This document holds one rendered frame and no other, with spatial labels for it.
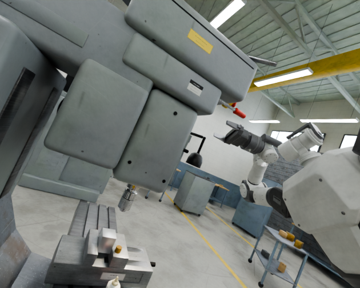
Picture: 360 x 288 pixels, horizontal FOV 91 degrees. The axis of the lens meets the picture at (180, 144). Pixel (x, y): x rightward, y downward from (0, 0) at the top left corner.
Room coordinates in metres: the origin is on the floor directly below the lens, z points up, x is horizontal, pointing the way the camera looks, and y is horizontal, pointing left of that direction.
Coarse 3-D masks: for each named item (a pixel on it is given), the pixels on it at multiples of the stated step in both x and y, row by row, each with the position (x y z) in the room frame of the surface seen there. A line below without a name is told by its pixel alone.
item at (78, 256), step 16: (64, 240) 0.67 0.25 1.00; (80, 240) 0.71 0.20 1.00; (96, 240) 0.68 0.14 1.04; (64, 256) 0.61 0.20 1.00; (80, 256) 0.63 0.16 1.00; (96, 256) 0.62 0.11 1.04; (144, 256) 0.78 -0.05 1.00; (48, 272) 0.58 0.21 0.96; (64, 272) 0.59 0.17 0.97; (80, 272) 0.60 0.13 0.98; (96, 272) 0.63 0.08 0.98; (112, 272) 0.65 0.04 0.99; (128, 272) 0.67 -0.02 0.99; (144, 272) 0.70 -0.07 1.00
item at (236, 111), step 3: (219, 99) 0.62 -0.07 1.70; (222, 102) 0.62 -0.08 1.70; (225, 102) 0.63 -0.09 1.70; (225, 105) 0.63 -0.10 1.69; (228, 105) 0.63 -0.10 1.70; (231, 108) 0.64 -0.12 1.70; (234, 108) 0.65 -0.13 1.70; (237, 108) 0.65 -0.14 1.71; (234, 111) 0.65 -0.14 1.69; (237, 111) 0.65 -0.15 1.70; (240, 111) 0.65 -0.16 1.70; (237, 114) 0.66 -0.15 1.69; (240, 114) 0.66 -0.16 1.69; (243, 114) 0.66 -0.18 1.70; (243, 117) 0.67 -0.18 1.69
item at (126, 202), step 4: (124, 192) 0.65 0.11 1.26; (124, 196) 0.64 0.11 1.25; (128, 196) 0.64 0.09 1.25; (132, 196) 0.64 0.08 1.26; (120, 200) 0.65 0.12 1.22; (124, 200) 0.64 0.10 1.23; (128, 200) 0.64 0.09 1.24; (132, 200) 0.65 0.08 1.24; (120, 204) 0.64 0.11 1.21; (124, 204) 0.64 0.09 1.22; (128, 204) 0.64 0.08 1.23; (132, 204) 0.66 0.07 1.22; (120, 208) 0.64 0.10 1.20; (124, 208) 0.64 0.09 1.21; (128, 208) 0.65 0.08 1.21
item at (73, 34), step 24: (0, 0) 0.37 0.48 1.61; (24, 0) 0.38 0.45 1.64; (48, 0) 0.40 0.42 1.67; (72, 0) 0.42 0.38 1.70; (96, 0) 0.43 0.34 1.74; (24, 24) 0.39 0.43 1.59; (48, 24) 0.41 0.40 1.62; (72, 24) 0.42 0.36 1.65; (96, 24) 0.44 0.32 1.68; (120, 24) 0.46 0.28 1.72; (48, 48) 0.42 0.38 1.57; (72, 48) 0.43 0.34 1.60; (96, 48) 0.45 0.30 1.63; (120, 48) 0.47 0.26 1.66; (72, 72) 0.53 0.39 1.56; (120, 72) 0.48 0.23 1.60
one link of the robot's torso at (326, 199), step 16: (304, 160) 0.53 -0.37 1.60; (320, 160) 0.44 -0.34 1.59; (336, 160) 0.40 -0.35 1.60; (352, 160) 0.39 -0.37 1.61; (304, 176) 0.48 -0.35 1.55; (320, 176) 0.42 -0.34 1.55; (336, 176) 0.40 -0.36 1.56; (352, 176) 0.38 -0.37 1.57; (288, 192) 0.54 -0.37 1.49; (304, 192) 0.48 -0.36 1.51; (320, 192) 0.43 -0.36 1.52; (336, 192) 0.39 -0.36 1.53; (352, 192) 0.37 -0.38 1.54; (288, 208) 0.56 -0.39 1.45; (304, 208) 0.49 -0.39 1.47; (320, 208) 0.44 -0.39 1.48; (336, 208) 0.40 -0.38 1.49; (352, 208) 0.37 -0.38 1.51; (304, 224) 0.50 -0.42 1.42; (320, 224) 0.45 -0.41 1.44; (336, 224) 0.41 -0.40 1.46; (352, 224) 0.38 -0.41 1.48; (320, 240) 0.47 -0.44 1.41; (336, 240) 0.42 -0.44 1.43; (352, 240) 0.39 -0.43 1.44; (336, 256) 0.43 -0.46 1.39; (352, 256) 0.39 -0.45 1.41; (352, 272) 0.41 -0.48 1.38
